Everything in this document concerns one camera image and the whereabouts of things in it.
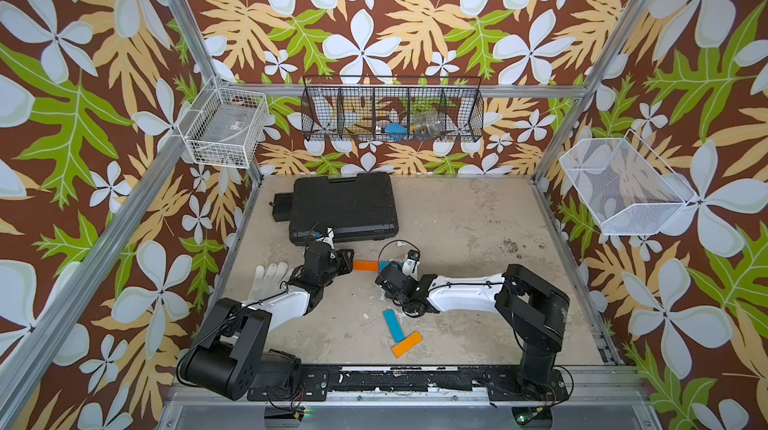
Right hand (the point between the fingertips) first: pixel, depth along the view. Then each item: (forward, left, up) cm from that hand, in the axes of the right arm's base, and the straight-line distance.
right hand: (390, 286), depth 92 cm
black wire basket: (+49, -1, +32) cm, 58 cm away
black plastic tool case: (+24, +12, +8) cm, 28 cm away
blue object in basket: (+41, -2, +29) cm, 50 cm away
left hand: (+9, +12, +8) cm, 17 cm away
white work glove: (0, +38, +2) cm, 38 cm away
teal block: (-12, -1, 0) cm, 12 cm away
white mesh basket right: (+15, -64, +28) cm, 72 cm away
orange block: (+7, +7, +1) cm, 10 cm away
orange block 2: (-17, -4, +1) cm, 18 cm away
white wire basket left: (+33, +49, +35) cm, 69 cm away
